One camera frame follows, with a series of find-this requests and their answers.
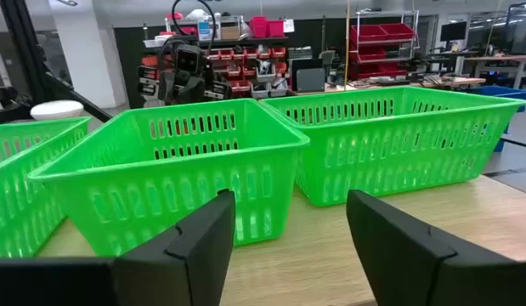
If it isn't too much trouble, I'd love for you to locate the white dome lamp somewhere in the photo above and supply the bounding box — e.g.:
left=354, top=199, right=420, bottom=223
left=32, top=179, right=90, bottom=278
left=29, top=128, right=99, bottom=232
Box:
left=30, top=99, right=85, bottom=122

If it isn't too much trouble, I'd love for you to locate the black equipment case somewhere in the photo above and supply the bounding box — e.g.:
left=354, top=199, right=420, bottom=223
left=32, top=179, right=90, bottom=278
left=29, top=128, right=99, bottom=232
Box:
left=290, top=58, right=327, bottom=94

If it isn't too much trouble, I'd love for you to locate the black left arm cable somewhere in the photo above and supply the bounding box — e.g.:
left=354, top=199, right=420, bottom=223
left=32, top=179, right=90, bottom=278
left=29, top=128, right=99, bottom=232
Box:
left=172, top=0, right=218, bottom=54

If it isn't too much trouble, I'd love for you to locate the wire rack with red bins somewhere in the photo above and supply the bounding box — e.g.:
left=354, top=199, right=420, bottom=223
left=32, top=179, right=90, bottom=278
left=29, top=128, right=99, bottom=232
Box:
left=349, top=10, right=420, bottom=82

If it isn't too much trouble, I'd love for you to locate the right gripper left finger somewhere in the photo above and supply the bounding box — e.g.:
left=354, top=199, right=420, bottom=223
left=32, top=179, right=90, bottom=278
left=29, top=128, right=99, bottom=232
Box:
left=0, top=189, right=236, bottom=306

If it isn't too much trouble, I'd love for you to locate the blue plastic bin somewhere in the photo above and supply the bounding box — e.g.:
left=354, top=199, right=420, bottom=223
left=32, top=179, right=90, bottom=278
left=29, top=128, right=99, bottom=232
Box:
left=468, top=84, right=526, bottom=153

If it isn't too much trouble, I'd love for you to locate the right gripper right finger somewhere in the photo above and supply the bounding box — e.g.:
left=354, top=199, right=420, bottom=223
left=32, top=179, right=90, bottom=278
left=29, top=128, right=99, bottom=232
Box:
left=346, top=189, right=526, bottom=306

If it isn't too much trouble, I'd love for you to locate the black computer monitor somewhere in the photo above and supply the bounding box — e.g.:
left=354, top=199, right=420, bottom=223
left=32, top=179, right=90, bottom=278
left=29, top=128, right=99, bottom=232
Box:
left=439, top=20, right=468, bottom=43

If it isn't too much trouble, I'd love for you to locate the wooden workbench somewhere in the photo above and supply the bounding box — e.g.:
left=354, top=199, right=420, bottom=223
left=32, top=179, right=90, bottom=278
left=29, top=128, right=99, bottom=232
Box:
left=325, top=75, right=487, bottom=93

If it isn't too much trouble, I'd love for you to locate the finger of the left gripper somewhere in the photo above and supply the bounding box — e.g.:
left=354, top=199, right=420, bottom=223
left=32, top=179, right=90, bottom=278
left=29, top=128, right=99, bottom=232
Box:
left=189, top=76, right=208, bottom=103
left=160, top=71, right=178, bottom=105

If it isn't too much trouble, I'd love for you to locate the green plastic slotted basket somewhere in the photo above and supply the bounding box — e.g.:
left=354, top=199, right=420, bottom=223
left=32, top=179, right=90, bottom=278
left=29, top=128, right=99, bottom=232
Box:
left=0, top=116, right=93, bottom=259
left=27, top=98, right=311, bottom=258
left=257, top=86, right=526, bottom=208

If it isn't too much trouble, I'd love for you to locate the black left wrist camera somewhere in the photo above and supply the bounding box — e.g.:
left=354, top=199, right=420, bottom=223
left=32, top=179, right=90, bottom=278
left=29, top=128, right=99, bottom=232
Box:
left=175, top=42, right=204, bottom=77

